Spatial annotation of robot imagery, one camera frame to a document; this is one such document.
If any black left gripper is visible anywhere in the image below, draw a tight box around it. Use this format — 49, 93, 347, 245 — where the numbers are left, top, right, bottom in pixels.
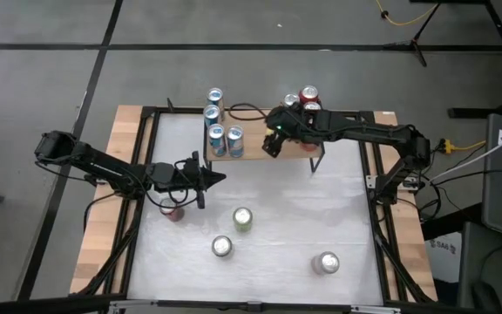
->
149, 151, 227, 210

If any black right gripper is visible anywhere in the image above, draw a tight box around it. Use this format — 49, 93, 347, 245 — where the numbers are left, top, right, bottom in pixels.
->
262, 105, 322, 160

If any silver Diet Coke can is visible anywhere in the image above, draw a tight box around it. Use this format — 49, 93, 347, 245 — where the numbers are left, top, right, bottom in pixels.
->
282, 92, 301, 109
210, 235, 234, 258
310, 250, 342, 276

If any blue silver Red Bull can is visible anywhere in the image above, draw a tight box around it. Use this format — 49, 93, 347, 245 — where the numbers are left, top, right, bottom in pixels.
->
226, 125, 247, 159
206, 86, 227, 109
202, 104, 224, 128
207, 123, 228, 157

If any green Sanzo can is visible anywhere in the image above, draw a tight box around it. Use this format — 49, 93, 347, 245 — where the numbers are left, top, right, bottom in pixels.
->
232, 207, 254, 232

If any red Coca-Cola can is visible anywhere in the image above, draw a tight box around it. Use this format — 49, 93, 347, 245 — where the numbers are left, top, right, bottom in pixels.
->
159, 198, 186, 222

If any wooden shelf with black legs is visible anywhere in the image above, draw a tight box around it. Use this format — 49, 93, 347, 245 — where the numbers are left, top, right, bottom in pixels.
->
201, 107, 326, 176

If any black tripod stand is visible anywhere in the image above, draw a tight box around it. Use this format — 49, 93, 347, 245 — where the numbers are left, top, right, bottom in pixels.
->
383, 0, 444, 69

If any yellow power plug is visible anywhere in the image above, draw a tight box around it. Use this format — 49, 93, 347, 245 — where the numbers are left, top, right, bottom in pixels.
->
438, 138, 487, 154

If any white printed box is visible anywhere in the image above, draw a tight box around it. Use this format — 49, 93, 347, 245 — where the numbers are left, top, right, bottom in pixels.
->
424, 230, 464, 284

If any dark grey desk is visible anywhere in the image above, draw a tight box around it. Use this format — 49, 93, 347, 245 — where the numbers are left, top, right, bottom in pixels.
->
458, 220, 502, 314

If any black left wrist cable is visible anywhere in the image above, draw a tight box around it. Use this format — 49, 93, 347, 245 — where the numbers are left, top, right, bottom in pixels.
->
146, 159, 200, 209

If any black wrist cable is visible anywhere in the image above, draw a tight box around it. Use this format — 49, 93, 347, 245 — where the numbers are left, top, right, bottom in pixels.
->
227, 102, 269, 122
146, 159, 200, 209

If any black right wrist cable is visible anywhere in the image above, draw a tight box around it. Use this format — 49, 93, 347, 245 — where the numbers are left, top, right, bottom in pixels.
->
227, 102, 269, 122

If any silver metal bracket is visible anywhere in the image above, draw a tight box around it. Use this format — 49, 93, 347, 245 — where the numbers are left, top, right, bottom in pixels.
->
109, 298, 159, 314
349, 304, 403, 314

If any orange floor cable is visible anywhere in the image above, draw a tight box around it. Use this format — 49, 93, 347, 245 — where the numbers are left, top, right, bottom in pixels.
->
375, 0, 438, 27

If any black desk frame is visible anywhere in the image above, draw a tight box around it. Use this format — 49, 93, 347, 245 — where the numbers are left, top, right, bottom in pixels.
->
446, 0, 502, 119

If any white cable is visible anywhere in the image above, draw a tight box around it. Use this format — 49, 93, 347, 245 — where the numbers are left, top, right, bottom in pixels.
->
433, 124, 502, 182

